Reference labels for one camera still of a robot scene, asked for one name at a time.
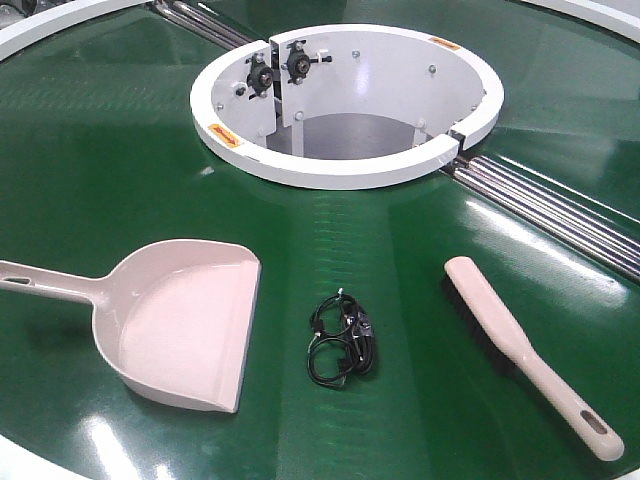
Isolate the black cable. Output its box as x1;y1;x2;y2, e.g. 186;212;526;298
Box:
307;289;380;390

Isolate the beige plastic dustpan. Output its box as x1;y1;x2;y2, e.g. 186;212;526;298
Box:
1;239;261;413

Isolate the beige hand brush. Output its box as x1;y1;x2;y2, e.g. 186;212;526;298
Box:
441;256;625;461

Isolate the rear steel roller strip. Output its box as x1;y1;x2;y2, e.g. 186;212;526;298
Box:
147;1;253;50

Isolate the steel roller strip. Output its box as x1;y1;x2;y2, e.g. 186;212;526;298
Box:
147;1;253;50
441;156;639;282

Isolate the right steel roller strip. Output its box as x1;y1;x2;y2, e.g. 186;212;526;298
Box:
441;156;639;282

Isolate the white outer rim left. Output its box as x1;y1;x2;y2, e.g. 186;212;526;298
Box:
1;0;145;60

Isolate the white rim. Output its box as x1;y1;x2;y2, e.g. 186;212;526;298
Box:
1;0;145;60
526;0;639;43

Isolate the white outer rim right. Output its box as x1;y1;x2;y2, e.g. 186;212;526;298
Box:
526;0;639;43

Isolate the white central ring housing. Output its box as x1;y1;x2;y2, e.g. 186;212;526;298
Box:
190;24;505;190

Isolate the left black bearing mount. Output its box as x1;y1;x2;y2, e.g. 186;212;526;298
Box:
246;53;274;99

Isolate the black bearing mount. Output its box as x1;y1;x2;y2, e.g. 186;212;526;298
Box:
246;53;274;99
285;40;333;85

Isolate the right black bearing mount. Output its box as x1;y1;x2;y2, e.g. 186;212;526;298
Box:
285;40;333;85

